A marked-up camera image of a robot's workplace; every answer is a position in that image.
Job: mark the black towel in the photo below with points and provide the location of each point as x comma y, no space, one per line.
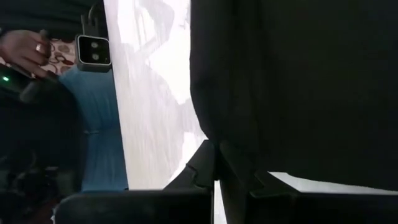
295,93

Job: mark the person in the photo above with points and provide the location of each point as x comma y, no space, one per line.
99,124

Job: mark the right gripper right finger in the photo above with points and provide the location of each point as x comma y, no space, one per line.
236,186

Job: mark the small grey camera box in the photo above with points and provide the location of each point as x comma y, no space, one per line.
93,53

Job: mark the person's hand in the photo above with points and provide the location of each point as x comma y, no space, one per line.
21,49

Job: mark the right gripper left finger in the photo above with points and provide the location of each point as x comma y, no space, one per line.
203,171

